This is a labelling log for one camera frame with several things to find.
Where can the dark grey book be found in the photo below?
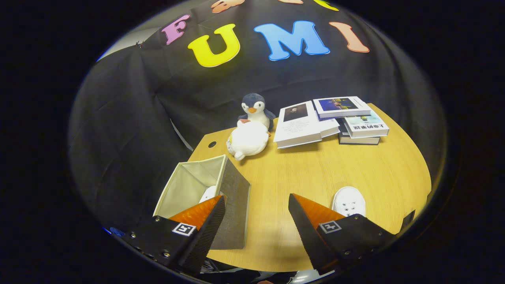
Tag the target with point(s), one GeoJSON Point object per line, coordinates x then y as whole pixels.
{"type": "Point", "coordinates": [357, 140]}

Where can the white book with portrait cover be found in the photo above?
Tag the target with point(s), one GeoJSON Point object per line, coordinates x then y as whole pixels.
{"type": "Point", "coordinates": [296, 128]}

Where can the grey fabric storage box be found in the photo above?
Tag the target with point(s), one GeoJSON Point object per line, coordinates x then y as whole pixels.
{"type": "Point", "coordinates": [236, 197]}

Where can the white plush toy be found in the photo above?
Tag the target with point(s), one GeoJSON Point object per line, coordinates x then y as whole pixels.
{"type": "Point", "coordinates": [248, 138]}

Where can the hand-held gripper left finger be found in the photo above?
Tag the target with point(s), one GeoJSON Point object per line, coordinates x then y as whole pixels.
{"type": "Point", "coordinates": [205, 236]}

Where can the plain white book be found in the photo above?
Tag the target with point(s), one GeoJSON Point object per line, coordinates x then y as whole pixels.
{"type": "Point", "coordinates": [329, 128]}

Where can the black backdrop cloth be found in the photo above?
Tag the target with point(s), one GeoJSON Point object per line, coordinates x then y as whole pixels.
{"type": "Point", "coordinates": [126, 118]}

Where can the small blue object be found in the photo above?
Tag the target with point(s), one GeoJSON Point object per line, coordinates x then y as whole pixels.
{"type": "Point", "coordinates": [117, 231]}

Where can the book with blue picture cover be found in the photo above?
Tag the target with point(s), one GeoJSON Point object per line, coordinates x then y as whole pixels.
{"type": "Point", "coordinates": [339, 104]}

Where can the white striped canvas shoe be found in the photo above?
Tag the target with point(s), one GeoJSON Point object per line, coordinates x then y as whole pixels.
{"type": "Point", "coordinates": [209, 193]}
{"type": "Point", "coordinates": [349, 199]}

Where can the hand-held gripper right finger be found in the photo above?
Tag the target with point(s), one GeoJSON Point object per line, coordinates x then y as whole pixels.
{"type": "Point", "coordinates": [309, 240]}

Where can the penguin plush toy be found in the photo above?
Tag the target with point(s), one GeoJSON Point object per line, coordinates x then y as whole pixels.
{"type": "Point", "coordinates": [256, 106]}

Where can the book with pale green cover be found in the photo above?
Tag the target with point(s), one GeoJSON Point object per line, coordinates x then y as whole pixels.
{"type": "Point", "coordinates": [367, 124]}

